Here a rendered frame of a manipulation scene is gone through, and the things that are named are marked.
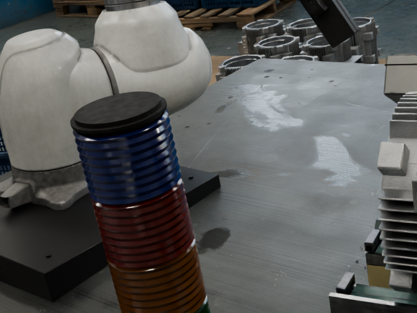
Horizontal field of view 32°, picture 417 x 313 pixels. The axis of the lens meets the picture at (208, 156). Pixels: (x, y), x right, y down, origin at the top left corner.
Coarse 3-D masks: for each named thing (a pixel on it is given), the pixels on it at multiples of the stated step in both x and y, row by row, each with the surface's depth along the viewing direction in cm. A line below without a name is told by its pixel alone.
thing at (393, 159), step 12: (384, 144) 64; (396, 144) 63; (384, 156) 63; (396, 156) 63; (408, 156) 64; (384, 168) 63; (396, 168) 63; (396, 276) 68; (408, 276) 67; (396, 288) 69; (408, 288) 67
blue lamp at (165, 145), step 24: (168, 120) 45; (96, 144) 43; (120, 144) 43; (144, 144) 43; (168, 144) 45; (96, 168) 44; (120, 168) 43; (144, 168) 44; (168, 168) 45; (96, 192) 45; (120, 192) 44; (144, 192) 44
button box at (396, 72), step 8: (392, 56) 89; (400, 56) 89; (408, 56) 88; (416, 56) 88; (392, 64) 89; (400, 64) 89; (408, 64) 88; (416, 64) 88; (392, 72) 89; (400, 72) 89; (408, 72) 88; (416, 72) 88; (392, 80) 89; (400, 80) 88; (408, 80) 88; (416, 80) 87; (384, 88) 89; (392, 88) 89; (400, 88) 88; (408, 88) 88; (416, 88) 87; (392, 96) 90; (400, 96) 89
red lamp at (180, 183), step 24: (168, 192) 45; (96, 216) 46; (120, 216) 45; (144, 216) 45; (168, 216) 45; (120, 240) 46; (144, 240) 45; (168, 240) 46; (192, 240) 48; (120, 264) 46; (144, 264) 46
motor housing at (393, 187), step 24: (408, 96) 68; (408, 120) 65; (408, 144) 65; (408, 168) 64; (384, 192) 64; (408, 192) 63; (384, 216) 64; (408, 216) 63; (384, 240) 65; (408, 240) 63; (408, 264) 65
